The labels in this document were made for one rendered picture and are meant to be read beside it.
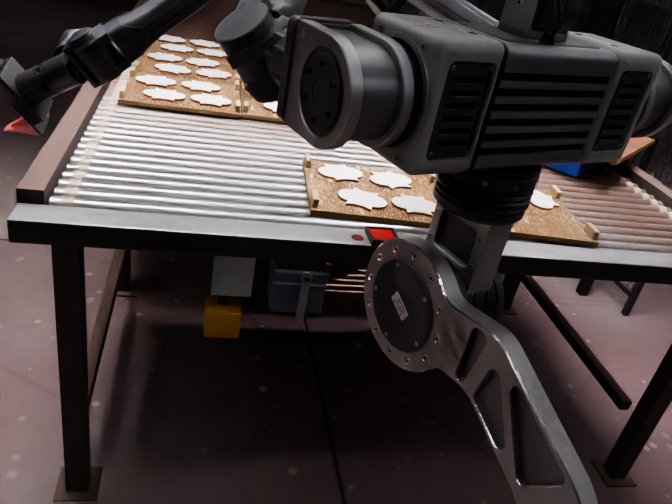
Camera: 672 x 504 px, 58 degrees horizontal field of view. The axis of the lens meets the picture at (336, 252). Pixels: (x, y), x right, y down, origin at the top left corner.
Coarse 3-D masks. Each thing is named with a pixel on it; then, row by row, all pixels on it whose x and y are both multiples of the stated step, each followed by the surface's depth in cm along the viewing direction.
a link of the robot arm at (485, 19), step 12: (384, 0) 125; (408, 0) 119; (420, 0) 115; (432, 0) 113; (444, 0) 112; (456, 0) 112; (432, 12) 115; (444, 12) 112; (456, 12) 111; (468, 12) 110; (480, 12) 110; (492, 24) 109
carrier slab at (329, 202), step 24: (312, 168) 182; (360, 168) 189; (336, 192) 170; (384, 192) 176; (408, 192) 179; (432, 192) 183; (336, 216) 160; (360, 216) 160; (384, 216) 162; (408, 216) 165; (432, 216) 168
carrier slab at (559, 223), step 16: (544, 192) 200; (528, 208) 185; (560, 208) 190; (528, 224) 175; (544, 224) 177; (560, 224) 179; (576, 224) 181; (544, 240) 170; (560, 240) 171; (576, 240) 171; (592, 240) 173
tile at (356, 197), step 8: (344, 192) 169; (352, 192) 170; (360, 192) 171; (368, 192) 172; (344, 200) 166; (352, 200) 165; (360, 200) 166; (368, 200) 167; (376, 200) 168; (384, 200) 169; (368, 208) 163; (376, 208) 165; (384, 208) 166
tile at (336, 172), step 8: (320, 168) 181; (328, 168) 182; (336, 168) 183; (344, 168) 185; (352, 168) 186; (328, 176) 177; (336, 176) 178; (344, 176) 179; (352, 176) 180; (360, 176) 181
